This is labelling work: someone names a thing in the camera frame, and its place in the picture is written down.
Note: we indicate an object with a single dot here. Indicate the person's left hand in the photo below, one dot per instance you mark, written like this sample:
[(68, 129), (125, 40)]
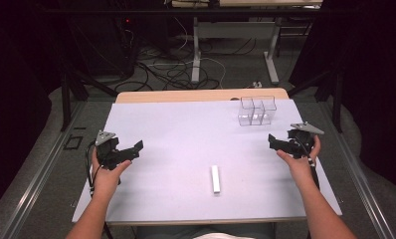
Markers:
[(106, 181)]

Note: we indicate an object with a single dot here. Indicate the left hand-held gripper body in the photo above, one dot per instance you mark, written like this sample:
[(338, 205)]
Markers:
[(108, 153)]

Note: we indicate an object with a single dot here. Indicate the white plug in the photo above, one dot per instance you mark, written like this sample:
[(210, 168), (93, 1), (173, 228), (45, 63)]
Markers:
[(257, 84)]

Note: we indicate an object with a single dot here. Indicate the wooden table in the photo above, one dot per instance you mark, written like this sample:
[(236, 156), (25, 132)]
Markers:
[(186, 95)]

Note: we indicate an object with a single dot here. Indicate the metal floor rail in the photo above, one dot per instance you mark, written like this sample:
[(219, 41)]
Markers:
[(37, 179), (361, 186)]

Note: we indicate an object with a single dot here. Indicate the white-legged background desk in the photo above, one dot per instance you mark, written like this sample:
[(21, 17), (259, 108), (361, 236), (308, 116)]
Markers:
[(196, 49)]

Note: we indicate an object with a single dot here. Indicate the clear acrylic organizer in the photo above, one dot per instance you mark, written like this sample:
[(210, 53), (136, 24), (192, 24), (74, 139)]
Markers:
[(256, 113)]

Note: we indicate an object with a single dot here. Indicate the black horizontal bar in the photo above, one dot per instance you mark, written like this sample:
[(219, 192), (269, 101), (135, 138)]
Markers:
[(119, 11)]

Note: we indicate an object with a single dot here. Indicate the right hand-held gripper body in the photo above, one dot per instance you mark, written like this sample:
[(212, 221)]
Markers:
[(300, 142)]

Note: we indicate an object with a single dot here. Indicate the white table mat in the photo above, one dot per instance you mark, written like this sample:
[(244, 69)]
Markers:
[(186, 139)]

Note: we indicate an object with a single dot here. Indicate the person's right hand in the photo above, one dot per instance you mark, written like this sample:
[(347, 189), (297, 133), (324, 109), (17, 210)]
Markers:
[(300, 171)]

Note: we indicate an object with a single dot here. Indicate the black equipment with red light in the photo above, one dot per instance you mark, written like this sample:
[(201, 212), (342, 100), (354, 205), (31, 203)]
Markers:
[(103, 43)]

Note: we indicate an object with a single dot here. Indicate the person's clothing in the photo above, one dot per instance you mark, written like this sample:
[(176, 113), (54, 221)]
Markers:
[(172, 231)]

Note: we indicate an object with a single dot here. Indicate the black metal stand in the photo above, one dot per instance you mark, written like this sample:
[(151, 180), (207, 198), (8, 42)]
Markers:
[(66, 99), (337, 99)]

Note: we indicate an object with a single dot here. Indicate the dark curtain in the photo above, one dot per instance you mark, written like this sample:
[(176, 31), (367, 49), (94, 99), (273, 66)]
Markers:
[(13, 99), (378, 83)]

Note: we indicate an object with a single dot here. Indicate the white rectangular bar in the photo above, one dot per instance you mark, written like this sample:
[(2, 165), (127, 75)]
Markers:
[(215, 179)]

